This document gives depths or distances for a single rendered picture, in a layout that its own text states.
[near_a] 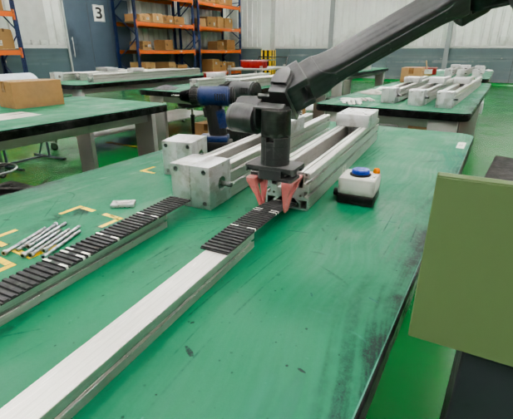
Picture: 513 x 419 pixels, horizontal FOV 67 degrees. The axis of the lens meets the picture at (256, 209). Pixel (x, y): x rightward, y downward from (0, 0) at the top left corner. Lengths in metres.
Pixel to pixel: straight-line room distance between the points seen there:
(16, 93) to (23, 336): 2.27
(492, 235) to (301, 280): 0.27
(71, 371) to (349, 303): 0.35
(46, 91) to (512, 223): 2.65
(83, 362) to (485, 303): 0.42
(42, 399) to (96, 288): 0.23
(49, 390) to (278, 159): 0.51
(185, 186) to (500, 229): 0.61
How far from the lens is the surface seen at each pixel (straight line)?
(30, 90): 2.79
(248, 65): 5.87
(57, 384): 0.44
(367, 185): 0.88
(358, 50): 0.78
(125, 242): 0.72
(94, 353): 0.46
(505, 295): 0.49
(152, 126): 2.66
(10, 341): 0.57
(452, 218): 0.45
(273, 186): 0.86
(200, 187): 0.84
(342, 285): 0.60
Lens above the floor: 1.10
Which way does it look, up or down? 22 degrees down
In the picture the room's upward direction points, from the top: straight up
